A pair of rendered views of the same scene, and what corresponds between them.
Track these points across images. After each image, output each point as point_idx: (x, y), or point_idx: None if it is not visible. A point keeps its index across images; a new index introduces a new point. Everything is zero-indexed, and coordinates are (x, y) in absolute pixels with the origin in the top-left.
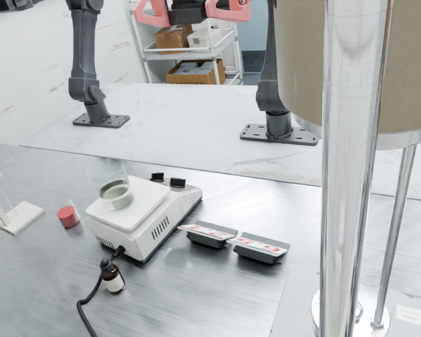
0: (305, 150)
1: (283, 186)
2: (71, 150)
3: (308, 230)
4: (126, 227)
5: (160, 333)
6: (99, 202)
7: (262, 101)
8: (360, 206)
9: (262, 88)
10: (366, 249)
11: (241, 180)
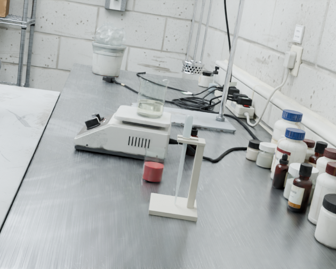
0: (3, 108)
1: (57, 116)
2: (1, 214)
3: (100, 115)
4: (170, 113)
5: None
6: (156, 120)
7: None
8: None
9: None
10: (106, 108)
11: (53, 125)
